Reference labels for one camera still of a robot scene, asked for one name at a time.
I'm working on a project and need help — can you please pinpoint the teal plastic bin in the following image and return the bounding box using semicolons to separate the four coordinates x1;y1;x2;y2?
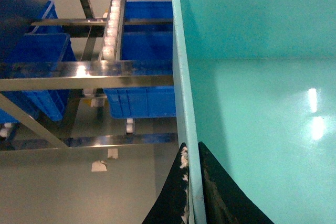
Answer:
173;0;335;223

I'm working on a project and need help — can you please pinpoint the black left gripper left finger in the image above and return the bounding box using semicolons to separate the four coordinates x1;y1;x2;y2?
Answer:
143;143;190;223

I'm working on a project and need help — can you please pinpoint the blue bin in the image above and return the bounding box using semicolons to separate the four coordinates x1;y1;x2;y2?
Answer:
121;1;173;60
103;86;176;119

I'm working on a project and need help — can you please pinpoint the blue bin left shelf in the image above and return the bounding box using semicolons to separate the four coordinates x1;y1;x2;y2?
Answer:
0;0;77;122

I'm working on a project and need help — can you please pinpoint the blue bin lower centre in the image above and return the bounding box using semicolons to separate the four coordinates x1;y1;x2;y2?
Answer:
103;86;176;119

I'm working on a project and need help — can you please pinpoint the stainless steel shelf rack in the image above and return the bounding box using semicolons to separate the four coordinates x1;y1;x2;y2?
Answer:
0;0;179;151

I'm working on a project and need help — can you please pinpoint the white roller track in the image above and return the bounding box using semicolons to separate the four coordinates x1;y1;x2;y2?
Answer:
99;0;126;61

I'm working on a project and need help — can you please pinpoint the blue bin bottom centre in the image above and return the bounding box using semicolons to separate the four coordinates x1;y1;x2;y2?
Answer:
121;1;173;60

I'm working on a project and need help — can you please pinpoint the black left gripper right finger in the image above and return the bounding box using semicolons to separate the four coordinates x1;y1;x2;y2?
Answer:
198;142;273;223

